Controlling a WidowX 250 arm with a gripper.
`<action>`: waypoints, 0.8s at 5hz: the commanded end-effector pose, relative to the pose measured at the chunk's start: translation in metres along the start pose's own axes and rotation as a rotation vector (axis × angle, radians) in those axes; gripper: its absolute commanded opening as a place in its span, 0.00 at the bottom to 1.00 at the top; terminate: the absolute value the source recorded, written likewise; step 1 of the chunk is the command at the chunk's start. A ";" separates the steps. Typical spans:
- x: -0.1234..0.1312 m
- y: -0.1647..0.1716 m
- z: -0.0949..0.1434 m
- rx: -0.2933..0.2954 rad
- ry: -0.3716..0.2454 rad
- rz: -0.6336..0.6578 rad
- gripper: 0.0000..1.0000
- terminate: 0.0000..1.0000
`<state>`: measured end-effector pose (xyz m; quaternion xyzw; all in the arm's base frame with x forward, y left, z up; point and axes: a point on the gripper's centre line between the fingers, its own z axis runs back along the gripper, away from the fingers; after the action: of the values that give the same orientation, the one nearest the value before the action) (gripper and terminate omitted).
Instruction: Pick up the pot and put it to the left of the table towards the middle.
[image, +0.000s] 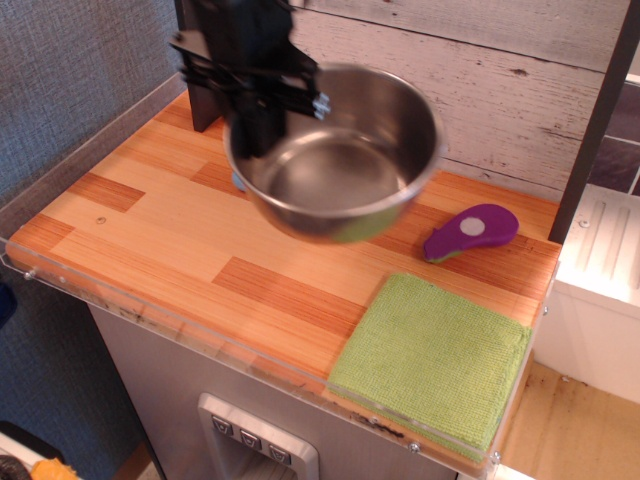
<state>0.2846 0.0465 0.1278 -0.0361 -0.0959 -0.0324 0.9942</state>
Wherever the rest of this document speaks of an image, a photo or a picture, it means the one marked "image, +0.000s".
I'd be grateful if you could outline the green folded cloth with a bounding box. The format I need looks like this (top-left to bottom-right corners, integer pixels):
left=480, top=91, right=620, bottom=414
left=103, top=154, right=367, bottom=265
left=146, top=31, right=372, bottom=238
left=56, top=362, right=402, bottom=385
left=329, top=274, right=532, bottom=461

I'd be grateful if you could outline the blue grey toy scoop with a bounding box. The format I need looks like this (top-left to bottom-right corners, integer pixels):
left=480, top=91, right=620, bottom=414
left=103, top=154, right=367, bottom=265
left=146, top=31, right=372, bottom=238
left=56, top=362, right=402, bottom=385
left=232, top=172, right=247, bottom=193

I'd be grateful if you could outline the stainless steel pot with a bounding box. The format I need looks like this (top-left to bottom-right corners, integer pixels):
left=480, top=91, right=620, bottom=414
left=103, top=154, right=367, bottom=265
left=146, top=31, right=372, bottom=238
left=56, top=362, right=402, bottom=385
left=223, top=63, right=446, bottom=243

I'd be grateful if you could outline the dark shelf post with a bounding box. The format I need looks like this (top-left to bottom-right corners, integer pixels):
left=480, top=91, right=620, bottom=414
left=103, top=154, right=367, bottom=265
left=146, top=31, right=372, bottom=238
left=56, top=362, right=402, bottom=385
left=174, top=0, right=222, bottom=132
left=548, top=0, right=639, bottom=244

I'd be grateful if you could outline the dark right shelf post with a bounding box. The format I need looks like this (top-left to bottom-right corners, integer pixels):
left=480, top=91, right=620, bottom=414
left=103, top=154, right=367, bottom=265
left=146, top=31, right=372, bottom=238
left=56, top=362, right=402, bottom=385
left=548, top=0, right=639, bottom=244

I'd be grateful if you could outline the grey toy fridge cabinet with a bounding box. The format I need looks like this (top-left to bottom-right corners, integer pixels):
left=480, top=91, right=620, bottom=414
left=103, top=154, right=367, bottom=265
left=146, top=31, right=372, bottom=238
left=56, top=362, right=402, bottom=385
left=90, top=307, right=457, bottom=479

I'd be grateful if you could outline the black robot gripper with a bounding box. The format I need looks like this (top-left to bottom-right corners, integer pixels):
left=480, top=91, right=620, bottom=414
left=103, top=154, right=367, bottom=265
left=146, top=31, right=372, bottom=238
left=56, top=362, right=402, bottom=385
left=170, top=1, right=330, bottom=158

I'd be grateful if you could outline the orange object bottom left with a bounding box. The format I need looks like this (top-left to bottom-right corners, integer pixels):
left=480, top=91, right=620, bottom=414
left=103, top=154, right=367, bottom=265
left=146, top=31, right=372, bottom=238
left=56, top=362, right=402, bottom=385
left=30, top=458, right=79, bottom=480

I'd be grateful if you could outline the purple toy eggplant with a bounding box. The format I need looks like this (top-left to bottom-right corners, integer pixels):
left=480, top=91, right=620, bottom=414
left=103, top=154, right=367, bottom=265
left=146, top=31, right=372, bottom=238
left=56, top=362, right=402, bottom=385
left=422, top=204, right=519, bottom=263

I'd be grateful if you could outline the dark left shelf post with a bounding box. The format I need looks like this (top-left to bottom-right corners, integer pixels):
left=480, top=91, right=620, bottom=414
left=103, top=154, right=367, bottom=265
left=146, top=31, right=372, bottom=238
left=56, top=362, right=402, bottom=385
left=174, top=0, right=222, bottom=132

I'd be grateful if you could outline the white toy sink unit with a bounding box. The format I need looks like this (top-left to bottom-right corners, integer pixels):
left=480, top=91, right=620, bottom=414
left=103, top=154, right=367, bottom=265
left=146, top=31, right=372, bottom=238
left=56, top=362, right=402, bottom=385
left=529, top=74, right=640, bottom=406

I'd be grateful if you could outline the silver dispenser panel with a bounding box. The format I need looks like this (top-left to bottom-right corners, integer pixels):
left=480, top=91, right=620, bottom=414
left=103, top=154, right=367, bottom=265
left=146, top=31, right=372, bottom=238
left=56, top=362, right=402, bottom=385
left=197, top=393, right=320, bottom=479

